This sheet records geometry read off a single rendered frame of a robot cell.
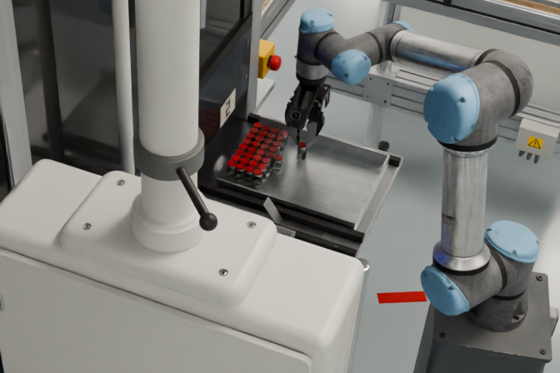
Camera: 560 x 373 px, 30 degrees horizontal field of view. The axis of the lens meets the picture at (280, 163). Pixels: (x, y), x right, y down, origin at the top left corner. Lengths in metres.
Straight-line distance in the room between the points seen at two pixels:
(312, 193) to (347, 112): 1.69
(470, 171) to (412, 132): 2.07
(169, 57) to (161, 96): 0.06
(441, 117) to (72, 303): 0.83
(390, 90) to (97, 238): 2.17
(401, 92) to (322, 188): 1.01
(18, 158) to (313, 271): 0.50
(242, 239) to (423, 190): 2.51
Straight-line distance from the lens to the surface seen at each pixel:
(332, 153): 2.57
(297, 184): 2.47
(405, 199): 3.78
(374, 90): 3.44
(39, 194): 1.47
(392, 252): 3.58
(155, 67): 1.16
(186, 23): 1.13
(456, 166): 2.01
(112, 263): 1.35
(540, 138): 3.33
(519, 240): 2.25
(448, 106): 1.93
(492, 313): 2.34
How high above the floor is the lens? 2.55
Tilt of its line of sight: 41 degrees down
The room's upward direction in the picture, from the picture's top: 5 degrees clockwise
